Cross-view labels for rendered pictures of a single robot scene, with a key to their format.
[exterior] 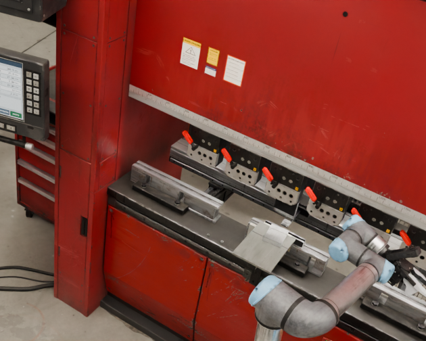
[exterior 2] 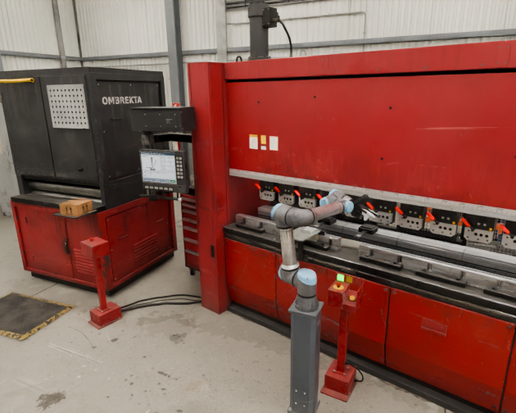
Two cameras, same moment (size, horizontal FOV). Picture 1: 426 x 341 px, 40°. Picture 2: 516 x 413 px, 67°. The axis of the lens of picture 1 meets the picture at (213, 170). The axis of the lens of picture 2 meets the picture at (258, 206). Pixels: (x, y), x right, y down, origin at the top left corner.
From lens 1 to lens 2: 1.27 m
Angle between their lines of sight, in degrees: 22
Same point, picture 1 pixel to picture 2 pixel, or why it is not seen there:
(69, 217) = (205, 247)
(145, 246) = (245, 257)
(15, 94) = (172, 170)
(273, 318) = (281, 219)
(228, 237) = not seen: hidden behind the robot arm
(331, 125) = (321, 155)
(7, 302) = (175, 309)
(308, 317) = (296, 211)
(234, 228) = not seen: hidden behind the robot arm
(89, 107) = (209, 178)
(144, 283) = (247, 283)
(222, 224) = not seen: hidden behind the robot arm
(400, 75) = (345, 117)
